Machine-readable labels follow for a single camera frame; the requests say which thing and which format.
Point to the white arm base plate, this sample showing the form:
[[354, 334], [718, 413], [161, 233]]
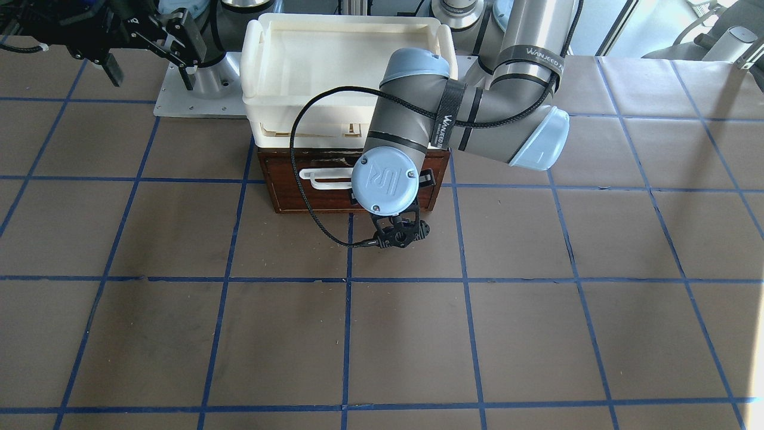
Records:
[[479, 71], [216, 94]]

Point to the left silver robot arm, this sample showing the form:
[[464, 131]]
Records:
[[419, 107]]

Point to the white plastic tray with handles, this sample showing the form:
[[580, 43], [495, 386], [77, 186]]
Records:
[[287, 59]]

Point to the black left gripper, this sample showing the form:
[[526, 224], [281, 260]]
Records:
[[427, 177]]

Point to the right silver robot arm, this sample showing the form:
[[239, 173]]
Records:
[[224, 26]]

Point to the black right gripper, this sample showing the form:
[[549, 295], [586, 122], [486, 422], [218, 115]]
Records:
[[132, 25]]

